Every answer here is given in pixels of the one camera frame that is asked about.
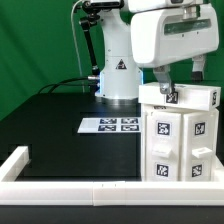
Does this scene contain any white U-shaped fence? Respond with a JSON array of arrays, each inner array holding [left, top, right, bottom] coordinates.
[[0, 146, 224, 206]]

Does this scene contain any black cable bundle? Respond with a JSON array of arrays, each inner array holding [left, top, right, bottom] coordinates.
[[37, 77, 101, 95]]

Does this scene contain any white block with markers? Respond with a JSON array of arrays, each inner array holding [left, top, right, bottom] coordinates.
[[139, 82, 221, 111]]

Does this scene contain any grey cable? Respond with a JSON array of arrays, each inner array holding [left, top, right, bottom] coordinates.
[[70, 0, 86, 94]]

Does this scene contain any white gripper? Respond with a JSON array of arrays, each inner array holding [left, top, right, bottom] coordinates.
[[131, 4, 219, 95]]

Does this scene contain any white cabinet body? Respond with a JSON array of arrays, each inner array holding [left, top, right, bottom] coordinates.
[[141, 104, 209, 181]]

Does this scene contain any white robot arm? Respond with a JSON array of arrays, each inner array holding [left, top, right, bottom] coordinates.
[[82, 0, 219, 100]]

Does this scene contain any white marker base plate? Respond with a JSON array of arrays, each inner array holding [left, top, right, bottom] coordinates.
[[78, 117, 141, 134]]

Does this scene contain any white door panel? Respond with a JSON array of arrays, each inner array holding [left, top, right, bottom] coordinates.
[[180, 109, 219, 182], [145, 112, 181, 181]]

